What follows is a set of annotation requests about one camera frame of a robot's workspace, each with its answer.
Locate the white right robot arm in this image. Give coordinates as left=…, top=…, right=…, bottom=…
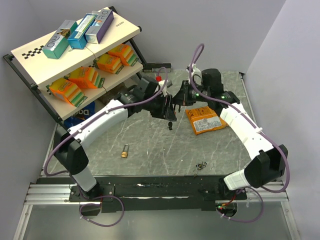
left=173, top=66, right=288, bottom=199

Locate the black box at wall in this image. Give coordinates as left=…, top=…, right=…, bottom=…
left=142, top=63, right=172, bottom=73

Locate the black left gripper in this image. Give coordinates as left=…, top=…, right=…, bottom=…
left=143, top=93, right=176, bottom=121

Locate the orange sponge pack front left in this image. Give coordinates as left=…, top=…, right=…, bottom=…
left=46, top=78, right=87, bottom=108

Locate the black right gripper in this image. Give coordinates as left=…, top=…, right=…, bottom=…
left=172, top=80, right=210, bottom=107

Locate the brown paper bag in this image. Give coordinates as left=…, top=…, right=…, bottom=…
left=98, top=82, right=136, bottom=105

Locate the cream two tier shelf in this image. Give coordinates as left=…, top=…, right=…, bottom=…
left=2, top=5, right=151, bottom=127

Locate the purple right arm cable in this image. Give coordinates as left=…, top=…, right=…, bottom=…
left=187, top=43, right=291, bottom=223

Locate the orange sponge pack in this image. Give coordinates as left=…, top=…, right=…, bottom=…
left=93, top=53, right=124, bottom=74
left=64, top=67, right=105, bottom=89
left=46, top=78, right=87, bottom=108
left=107, top=44, right=139, bottom=67

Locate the aluminium rail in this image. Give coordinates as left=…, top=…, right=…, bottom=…
left=24, top=184, right=75, bottom=205

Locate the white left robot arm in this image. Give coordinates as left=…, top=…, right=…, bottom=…
left=53, top=76, right=177, bottom=201

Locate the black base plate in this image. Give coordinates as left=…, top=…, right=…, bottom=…
left=69, top=175, right=247, bottom=213

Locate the orange sponge pack right front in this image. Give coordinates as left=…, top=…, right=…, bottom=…
left=93, top=53, right=124, bottom=74

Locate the blue carton box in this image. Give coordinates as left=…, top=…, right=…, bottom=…
left=68, top=13, right=97, bottom=49

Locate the robot figure keychain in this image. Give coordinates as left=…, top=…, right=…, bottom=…
left=193, top=161, right=207, bottom=175

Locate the orange black padlock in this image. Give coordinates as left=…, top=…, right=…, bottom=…
left=172, top=102, right=181, bottom=114

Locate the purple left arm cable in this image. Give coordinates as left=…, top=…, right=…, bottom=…
left=43, top=66, right=170, bottom=228

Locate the blue doritos bag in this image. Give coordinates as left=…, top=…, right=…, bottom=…
left=63, top=101, right=95, bottom=128

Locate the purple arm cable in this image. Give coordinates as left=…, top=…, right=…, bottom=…
left=43, top=66, right=170, bottom=228
left=187, top=43, right=291, bottom=223

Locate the teal rio box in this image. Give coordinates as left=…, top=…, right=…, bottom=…
left=42, top=20, right=78, bottom=59

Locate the orange chip bag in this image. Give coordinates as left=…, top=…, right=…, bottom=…
left=185, top=106, right=228, bottom=135

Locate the black head key pair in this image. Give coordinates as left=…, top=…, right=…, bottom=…
left=167, top=121, right=173, bottom=131

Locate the purple rio box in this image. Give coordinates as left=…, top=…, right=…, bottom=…
left=85, top=9, right=114, bottom=44

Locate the brass padlock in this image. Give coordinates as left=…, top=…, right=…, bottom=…
left=121, top=144, right=130, bottom=158

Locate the orange sponge pack middle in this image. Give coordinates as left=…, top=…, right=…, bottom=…
left=64, top=67, right=105, bottom=89

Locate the orange sponge pack right back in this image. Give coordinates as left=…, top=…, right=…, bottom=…
left=107, top=44, right=139, bottom=67

